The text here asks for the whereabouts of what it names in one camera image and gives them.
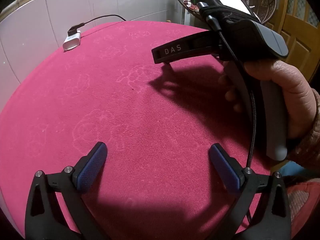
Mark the person's right hand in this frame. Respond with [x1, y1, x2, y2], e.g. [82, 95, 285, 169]
[218, 60, 316, 140]

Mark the white charger with black cable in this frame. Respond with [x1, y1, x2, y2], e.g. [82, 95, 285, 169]
[67, 14, 127, 34]

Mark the red quilted garment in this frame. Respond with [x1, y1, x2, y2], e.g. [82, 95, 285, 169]
[285, 180, 320, 238]

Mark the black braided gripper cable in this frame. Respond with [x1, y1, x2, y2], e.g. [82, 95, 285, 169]
[197, 2, 257, 230]

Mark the round wire basket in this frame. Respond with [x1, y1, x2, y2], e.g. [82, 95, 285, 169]
[174, 0, 278, 26]

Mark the wooden door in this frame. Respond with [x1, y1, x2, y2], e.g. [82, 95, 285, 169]
[265, 0, 320, 83]

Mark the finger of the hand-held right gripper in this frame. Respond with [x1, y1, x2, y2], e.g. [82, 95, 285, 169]
[152, 31, 222, 67]

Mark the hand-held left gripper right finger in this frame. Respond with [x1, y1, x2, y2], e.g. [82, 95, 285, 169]
[209, 144, 292, 240]

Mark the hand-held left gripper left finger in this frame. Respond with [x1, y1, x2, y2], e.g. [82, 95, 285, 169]
[25, 142, 108, 240]

